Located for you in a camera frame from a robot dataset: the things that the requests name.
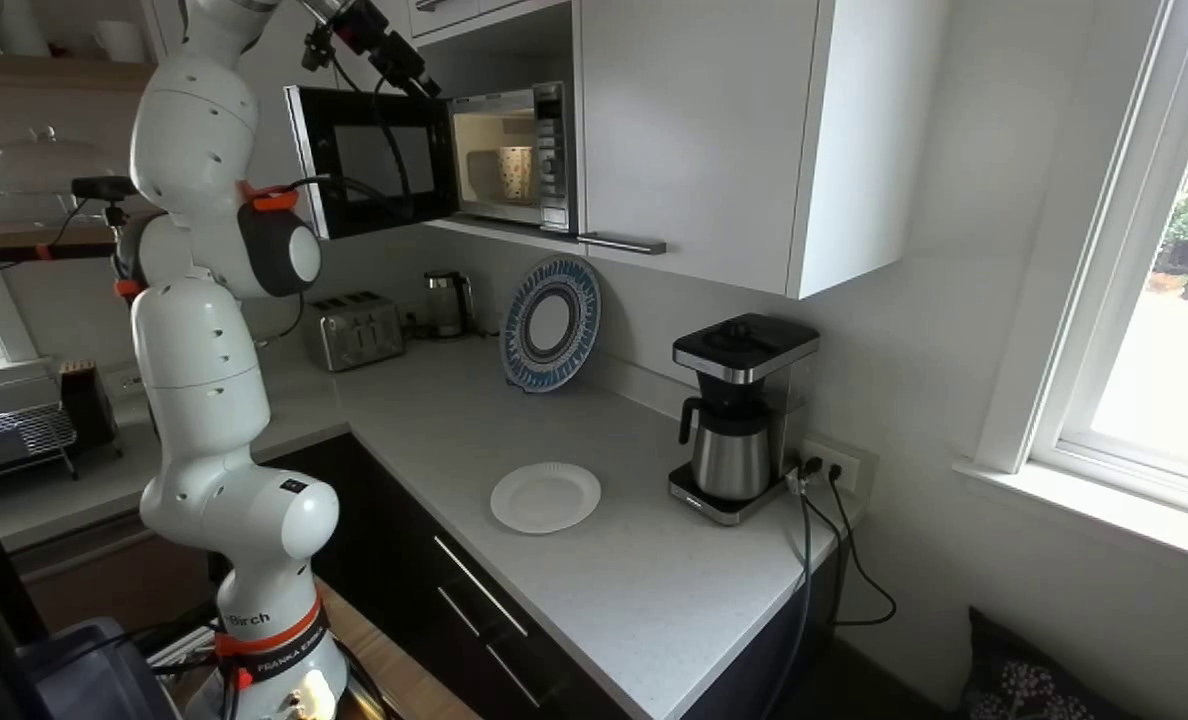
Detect stainless microwave door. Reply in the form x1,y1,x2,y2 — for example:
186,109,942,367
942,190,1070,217
283,84,462,239

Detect patterned dark cushion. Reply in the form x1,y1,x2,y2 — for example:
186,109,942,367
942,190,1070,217
958,608,1138,720

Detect window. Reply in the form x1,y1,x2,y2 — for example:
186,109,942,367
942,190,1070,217
973,0,1188,512

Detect steel electric kettle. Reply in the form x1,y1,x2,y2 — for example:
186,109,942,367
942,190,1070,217
426,274,471,341

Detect dark lower drawer cabinet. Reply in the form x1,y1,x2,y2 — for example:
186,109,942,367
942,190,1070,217
3,428,850,720

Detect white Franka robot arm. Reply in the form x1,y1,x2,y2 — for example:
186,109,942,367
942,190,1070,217
128,0,355,720

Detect stainless microwave body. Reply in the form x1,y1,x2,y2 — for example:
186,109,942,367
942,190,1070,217
448,82,577,235

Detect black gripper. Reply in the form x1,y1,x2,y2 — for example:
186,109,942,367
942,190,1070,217
299,0,442,99

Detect white cabinet beside window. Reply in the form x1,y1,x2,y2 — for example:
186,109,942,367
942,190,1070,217
571,0,951,301

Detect black steel coffee maker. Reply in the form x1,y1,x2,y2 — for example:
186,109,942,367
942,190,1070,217
668,313,822,526

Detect white plate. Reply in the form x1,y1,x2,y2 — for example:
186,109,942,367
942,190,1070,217
490,459,600,536

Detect blue patterned decorative plate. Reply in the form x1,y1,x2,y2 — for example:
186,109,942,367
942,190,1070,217
499,255,600,396

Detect white wall outlet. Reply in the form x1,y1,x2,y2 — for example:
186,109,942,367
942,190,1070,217
788,436,873,500

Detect steel cabinet handle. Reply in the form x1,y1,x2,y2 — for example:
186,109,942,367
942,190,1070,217
579,231,668,255

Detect coffee maker power cables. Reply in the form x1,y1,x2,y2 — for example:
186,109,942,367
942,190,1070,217
764,453,903,720

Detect silver toaster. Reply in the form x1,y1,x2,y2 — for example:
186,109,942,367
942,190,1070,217
310,292,405,372

